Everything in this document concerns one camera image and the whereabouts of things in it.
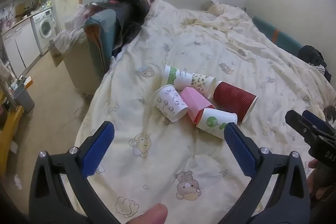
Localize white base cabinet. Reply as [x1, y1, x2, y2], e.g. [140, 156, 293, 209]
[1, 20, 41, 75]

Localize teal padded side panel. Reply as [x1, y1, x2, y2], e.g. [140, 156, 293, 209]
[252, 16, 303, 57]

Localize person's right hand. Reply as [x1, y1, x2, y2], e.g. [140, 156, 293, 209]
[307, 158, 320, 198]

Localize yellow wooden table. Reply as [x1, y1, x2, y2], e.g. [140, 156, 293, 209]
[0, 94, 25, 174]

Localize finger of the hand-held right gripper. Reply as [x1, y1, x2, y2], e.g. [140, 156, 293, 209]
[302, 110, 336, 136]
[285, 110, 320, 145]

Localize red ribbed paper cup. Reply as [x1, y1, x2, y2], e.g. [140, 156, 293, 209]
[213, 81, 258, 124]

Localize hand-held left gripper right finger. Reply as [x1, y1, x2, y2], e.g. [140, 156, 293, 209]
[223, 122, 312, 224]

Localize cream pillow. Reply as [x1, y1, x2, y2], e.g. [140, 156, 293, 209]
[201, 0, 226, 16]

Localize cream bear print blanket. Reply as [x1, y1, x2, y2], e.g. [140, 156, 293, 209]
[74, 0, 336, 224]

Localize brown cardboard box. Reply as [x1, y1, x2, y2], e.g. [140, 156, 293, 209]
[49, 39, 65, 67]

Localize pink paper cup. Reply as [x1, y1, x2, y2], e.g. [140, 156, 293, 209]
[180, 87, 216, 125]

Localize pile of dark clothes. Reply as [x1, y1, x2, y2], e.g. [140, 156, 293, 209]
[105, 0, 156, 50]

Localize teal padded bed footboard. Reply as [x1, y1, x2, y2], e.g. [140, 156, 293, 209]
[84, 8, 118, 75]

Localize black clothing bundle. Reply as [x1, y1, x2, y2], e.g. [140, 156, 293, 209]
[298, 45, 332, 80]

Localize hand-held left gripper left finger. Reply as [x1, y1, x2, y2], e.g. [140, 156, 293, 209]
[28, 120, 124, 224]

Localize white cup green globe print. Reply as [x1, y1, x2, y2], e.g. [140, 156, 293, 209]
[196, 108, 238, 140]

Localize cream cup small prints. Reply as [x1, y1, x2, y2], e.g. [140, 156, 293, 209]
[191, 73, 216, 99]

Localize grey trash bin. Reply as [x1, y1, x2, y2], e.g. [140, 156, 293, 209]
[13, 83, 35, 115]

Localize person's left hand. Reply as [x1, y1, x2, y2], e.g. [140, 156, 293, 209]
[123, 203, 168, 224]

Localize grey white furry animal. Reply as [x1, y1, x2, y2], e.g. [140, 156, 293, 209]
[323, 106, 336, 128]

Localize white cup green band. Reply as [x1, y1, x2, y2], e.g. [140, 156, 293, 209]
[163, 65, 193, 90]

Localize white cup animal print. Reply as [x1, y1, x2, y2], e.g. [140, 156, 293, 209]
[152, 84, 189, 123]

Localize white washing machine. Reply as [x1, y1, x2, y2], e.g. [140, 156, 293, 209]
[31, 8, 58, 54]

